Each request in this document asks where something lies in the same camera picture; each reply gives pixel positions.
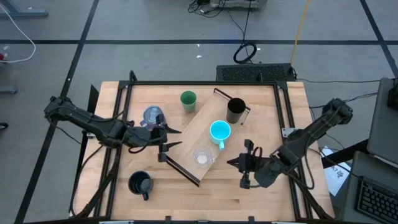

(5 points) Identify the coiled black cable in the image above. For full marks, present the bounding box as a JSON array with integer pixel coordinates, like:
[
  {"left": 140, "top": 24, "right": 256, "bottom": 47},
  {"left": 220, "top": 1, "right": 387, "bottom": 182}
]
[{"left": 233, "top": 0, "right": 258, "bottom": 65}]

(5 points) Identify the white paper sheet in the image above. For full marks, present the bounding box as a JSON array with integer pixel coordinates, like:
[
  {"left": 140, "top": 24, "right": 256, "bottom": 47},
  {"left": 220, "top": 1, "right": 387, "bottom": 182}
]
[{"left": 320, "top": 146, "right": 352, "bottom": 197}]

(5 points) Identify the tall black cup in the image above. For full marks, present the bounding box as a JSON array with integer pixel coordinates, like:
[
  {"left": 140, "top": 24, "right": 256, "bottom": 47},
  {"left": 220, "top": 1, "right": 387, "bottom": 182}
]
[{"left": 226, "top": 97, "right": 247, "bottom": 124}]

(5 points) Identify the small clear glass cup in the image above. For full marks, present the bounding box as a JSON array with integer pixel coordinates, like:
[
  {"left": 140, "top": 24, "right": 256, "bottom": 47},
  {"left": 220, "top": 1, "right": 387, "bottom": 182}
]
[{"left": 192, "top": 147, "right": 216, "bottom": 169}]

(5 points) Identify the grey flat monitor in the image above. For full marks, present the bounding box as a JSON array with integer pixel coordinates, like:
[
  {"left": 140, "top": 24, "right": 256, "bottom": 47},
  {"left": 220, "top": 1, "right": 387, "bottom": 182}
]
[{"left": 366, "top": 77, "right": 398, "bottom": 166}]

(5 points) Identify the grey table leg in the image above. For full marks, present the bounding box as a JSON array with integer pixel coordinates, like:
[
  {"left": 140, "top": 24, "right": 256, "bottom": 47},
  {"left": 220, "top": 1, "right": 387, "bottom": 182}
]
[{"left": 0, "top": 0, "right": 50, "bottom": 18}]

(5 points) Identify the green plastic cup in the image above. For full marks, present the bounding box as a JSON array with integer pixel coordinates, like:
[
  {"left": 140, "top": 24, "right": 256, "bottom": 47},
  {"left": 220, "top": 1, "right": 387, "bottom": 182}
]
[{"left": 180, "top": 90, "right": 198, "bottom": 113}]

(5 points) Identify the thin black cable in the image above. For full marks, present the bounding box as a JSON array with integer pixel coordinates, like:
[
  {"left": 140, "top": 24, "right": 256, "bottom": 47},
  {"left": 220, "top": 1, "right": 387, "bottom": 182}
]
[
  {"left": 309, "top": 92, "right": 379, "bottom": 110},
  {"left": 297, "top": 77, "right": 381, "bottom": 85}
]

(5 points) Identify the grey power strip box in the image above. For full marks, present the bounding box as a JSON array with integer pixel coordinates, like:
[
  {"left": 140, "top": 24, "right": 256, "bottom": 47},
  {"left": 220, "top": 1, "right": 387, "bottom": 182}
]
[{"left": 210, "top": 0, "right": 259, "bottom": 9}]

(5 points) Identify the yellow cable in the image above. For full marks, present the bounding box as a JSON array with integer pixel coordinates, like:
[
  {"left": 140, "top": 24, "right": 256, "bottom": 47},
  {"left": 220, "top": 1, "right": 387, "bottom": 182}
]
[{"left": 290, "top": 0, "right": 312, "bottom": 67}]

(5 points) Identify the wooden tray board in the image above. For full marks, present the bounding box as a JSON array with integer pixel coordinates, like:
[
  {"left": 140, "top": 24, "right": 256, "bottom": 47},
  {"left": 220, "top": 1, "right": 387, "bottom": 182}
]
[{"left": 160, "top": 87, "right": 251, "bottom": 188}]

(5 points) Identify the dark blue mug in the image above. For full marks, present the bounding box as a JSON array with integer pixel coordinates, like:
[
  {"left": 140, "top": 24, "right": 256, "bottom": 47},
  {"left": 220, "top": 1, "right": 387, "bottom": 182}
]
[{"left": 127, "top": 170, "right": 154, "bottom": 201}]

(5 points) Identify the purple tumbler with lid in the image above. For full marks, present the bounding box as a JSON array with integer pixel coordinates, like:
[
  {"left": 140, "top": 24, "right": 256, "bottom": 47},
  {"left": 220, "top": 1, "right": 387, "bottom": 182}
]
[{"left": 140, "top": 105, "right": 166, "bottom": 131}]

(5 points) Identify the black device on desk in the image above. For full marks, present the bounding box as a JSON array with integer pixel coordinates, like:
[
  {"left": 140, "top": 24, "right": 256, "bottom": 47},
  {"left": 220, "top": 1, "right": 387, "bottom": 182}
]
[{"left": 387, "top": 86, "right": 398, "bottom": 110}]

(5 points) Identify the black keyboard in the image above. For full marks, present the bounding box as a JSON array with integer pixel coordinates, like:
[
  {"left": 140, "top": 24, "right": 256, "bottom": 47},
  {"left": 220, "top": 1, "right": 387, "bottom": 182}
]
[{"left": 354, "top": 176, "right": 398, "bottom": 224}]

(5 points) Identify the grey floor foot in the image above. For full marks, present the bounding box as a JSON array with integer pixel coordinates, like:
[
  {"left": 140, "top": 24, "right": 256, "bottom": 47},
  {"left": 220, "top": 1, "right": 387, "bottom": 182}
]
[{"left": 0, "top": 85, "right": 19, "bottom": 95}]

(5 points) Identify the grey side desk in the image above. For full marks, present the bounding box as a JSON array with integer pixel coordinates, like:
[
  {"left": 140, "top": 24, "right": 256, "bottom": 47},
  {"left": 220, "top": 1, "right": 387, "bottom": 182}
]
[{"left": 340, "top": 151, "right": 398, "bottom": 224}]

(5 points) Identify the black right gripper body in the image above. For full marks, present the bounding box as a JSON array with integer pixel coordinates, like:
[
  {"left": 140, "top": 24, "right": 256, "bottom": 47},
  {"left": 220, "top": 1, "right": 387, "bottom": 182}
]
[{"left": 239, "top": 139, "right": 281, "bottom": 190}]

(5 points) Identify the teal ceramic mug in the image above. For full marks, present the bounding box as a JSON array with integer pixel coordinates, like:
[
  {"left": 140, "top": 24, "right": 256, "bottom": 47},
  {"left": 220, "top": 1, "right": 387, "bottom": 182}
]
[{"left": 209, "top": 119, "right": 232, "bottom": 152}]

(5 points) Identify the white cable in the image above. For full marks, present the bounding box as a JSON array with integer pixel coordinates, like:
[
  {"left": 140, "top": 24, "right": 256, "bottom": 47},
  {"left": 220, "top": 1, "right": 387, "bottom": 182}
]
[{"left": 0, "top": 2, "right": 37, "bottom": 64}]

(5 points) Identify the black metal table frame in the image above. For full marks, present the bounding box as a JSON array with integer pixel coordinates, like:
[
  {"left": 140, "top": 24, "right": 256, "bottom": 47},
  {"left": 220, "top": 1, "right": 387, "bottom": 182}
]
[{"left": 70, "top": 70, "right": 335, "bottom": 223}]

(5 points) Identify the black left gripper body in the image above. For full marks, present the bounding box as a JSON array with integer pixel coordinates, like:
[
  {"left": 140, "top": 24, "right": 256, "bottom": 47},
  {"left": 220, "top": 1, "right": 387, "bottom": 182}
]
[{"left": 126, "top": 113, "right": 169, "bottom": 163}]

